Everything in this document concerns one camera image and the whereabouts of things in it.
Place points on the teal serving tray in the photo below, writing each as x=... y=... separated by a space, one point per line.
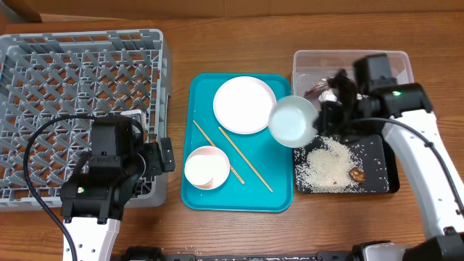
x=272 y=160

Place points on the white rice grains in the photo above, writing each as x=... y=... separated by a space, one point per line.
x=330 y=166

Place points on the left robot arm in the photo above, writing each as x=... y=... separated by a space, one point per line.
x=103 y=181

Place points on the white round plate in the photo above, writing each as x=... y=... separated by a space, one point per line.
x=243 y=105

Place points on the red snack wrapper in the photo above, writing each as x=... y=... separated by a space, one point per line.
x=321 y=85

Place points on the grey bowl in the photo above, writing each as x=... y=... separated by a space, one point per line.
x=291 y=121

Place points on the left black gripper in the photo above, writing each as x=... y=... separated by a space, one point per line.
x=155 y=165

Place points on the pink bowl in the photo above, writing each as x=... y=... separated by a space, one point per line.
x=207 y=168

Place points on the wooden chopstick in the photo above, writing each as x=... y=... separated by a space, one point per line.
x=245 y=159
x=241 y=180

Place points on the black waste tray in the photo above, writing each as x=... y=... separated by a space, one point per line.
x=377 y=156

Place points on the clear plastic bin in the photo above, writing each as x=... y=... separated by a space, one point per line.
x=311 y=66

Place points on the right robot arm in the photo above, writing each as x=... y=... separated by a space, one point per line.
x=375 y=101

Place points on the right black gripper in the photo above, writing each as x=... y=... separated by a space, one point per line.
x=329 y=118

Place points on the brown food piece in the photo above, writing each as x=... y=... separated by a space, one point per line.
x=357 y=175

